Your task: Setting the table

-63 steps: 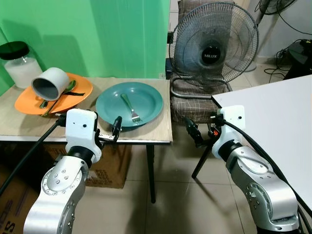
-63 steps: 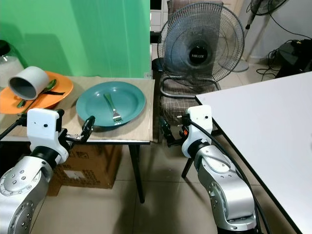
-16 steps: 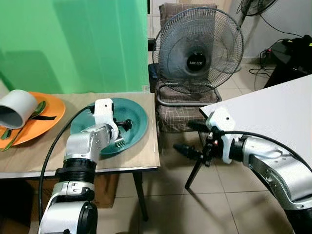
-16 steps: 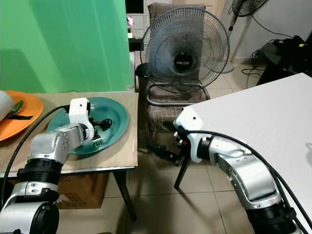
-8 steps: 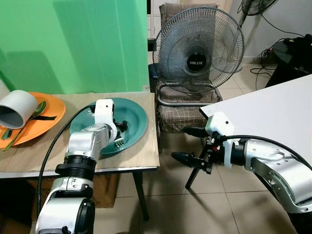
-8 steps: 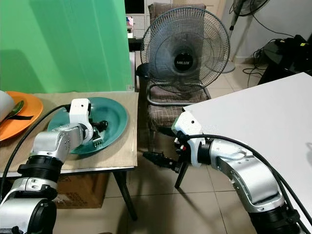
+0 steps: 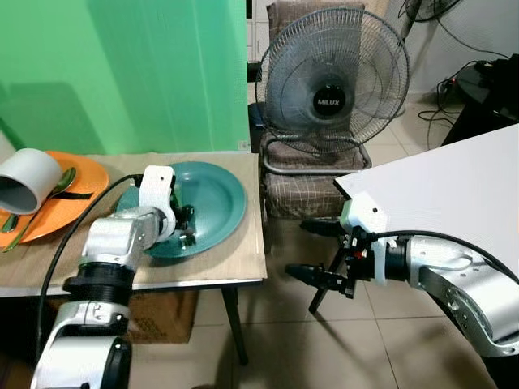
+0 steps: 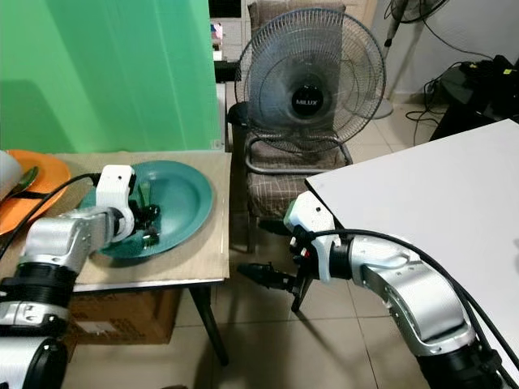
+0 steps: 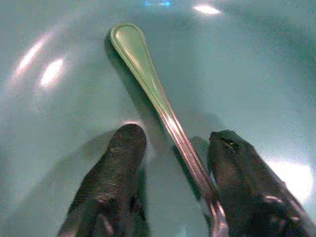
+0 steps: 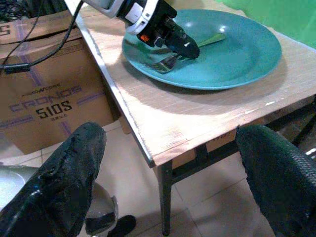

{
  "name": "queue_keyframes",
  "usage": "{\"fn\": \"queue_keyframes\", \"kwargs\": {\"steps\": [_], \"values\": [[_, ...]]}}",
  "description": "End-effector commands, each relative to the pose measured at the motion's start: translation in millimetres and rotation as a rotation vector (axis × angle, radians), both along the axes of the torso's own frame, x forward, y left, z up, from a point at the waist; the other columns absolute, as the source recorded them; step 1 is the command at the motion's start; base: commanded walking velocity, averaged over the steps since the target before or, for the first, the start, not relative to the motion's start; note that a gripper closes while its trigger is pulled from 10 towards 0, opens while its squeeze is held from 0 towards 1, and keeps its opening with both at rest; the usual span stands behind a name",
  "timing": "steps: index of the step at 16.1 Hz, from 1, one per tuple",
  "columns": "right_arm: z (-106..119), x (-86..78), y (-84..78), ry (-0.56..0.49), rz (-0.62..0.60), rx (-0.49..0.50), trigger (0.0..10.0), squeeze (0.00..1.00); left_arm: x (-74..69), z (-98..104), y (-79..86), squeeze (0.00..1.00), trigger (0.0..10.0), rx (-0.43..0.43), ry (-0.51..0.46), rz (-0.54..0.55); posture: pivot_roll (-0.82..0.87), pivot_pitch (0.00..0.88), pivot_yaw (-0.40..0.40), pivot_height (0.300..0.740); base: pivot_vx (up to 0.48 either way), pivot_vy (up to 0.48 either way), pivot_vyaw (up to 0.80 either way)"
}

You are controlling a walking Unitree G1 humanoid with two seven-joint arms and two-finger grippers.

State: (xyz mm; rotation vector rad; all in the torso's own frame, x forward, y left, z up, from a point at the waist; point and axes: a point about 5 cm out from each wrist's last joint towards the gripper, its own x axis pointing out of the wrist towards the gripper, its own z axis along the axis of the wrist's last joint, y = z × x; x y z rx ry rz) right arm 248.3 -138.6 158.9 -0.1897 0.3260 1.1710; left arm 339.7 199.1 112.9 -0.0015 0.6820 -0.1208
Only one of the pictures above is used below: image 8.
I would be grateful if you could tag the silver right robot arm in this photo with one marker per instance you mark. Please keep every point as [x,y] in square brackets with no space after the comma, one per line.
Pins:
[405,284]

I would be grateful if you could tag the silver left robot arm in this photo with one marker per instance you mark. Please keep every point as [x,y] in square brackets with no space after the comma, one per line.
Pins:
[53,243]

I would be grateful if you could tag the teal round plate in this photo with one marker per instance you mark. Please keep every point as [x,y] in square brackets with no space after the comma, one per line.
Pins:
[178,203]

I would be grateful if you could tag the brown plaid chair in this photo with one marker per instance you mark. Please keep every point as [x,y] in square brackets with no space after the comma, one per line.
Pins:
[272,194]

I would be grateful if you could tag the wooden table with black legs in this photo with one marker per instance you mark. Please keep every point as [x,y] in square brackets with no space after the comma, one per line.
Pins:
[211,263]

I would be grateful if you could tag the brown cardboard box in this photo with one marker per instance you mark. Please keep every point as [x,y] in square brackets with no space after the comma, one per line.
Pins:
[130,316]

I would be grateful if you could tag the orange round plate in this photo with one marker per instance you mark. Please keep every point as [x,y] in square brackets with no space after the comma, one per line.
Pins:
[49,174]

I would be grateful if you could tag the green spoon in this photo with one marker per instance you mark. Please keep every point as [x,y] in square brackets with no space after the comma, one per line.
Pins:
[28,178]

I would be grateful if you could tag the grey Milux fan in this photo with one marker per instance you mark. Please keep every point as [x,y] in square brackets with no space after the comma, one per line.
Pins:
[308,101]

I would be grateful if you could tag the white cup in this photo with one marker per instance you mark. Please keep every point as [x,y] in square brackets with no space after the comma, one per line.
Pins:
[8,172]

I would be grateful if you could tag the green backdrop screen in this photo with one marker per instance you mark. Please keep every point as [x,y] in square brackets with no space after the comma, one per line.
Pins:
[105,73]

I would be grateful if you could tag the white shelf unit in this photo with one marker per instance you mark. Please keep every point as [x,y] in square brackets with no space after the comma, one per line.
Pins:
[223,32]

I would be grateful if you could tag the black equipment bag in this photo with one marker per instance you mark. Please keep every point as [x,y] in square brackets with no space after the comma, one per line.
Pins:
[478,89]

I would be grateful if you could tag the dark standing fan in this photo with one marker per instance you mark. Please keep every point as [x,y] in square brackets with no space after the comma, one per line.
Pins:
[413,10]

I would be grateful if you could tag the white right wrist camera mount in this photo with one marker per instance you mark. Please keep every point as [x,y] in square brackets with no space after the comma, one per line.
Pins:
[308,212]

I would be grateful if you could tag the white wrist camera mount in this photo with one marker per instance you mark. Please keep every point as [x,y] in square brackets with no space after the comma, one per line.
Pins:
[308,212]
[113,185]

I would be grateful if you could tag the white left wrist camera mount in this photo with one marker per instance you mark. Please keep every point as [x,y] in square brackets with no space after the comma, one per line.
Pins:
[113,185]

